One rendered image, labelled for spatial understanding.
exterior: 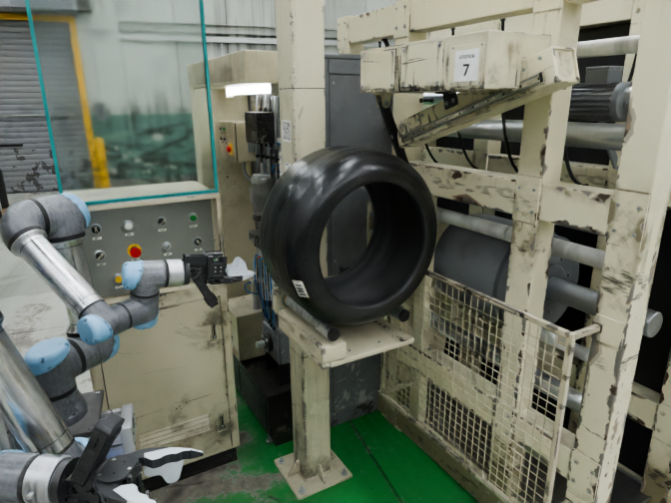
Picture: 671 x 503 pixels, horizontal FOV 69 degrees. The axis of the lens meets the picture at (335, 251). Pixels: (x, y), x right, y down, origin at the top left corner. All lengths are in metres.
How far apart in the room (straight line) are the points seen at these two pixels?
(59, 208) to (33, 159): 9.36
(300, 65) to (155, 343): 1.20
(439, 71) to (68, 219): 1.15
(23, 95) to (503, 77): 9.99
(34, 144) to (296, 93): 9.37
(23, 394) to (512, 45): 1.36
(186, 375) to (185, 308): 0.30
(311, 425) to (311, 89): 1.36
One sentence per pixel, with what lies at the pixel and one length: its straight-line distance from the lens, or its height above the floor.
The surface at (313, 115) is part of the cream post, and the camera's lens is 1.79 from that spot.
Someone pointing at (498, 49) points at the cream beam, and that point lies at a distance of 1.44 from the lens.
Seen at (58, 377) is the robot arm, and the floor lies 0.87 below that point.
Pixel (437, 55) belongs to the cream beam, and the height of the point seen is 1.73.
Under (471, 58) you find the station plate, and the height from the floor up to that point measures 1.72.
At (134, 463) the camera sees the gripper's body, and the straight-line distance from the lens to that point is 0.89.
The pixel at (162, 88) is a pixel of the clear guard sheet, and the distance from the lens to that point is 1.94.
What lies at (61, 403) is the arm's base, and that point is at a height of 0.79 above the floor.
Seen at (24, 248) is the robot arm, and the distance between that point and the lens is 1.50.
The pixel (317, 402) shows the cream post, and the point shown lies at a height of 0.39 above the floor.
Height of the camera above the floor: 1.61
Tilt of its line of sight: 17 degrees down
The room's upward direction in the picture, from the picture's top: 1 degrees counter-clockwise
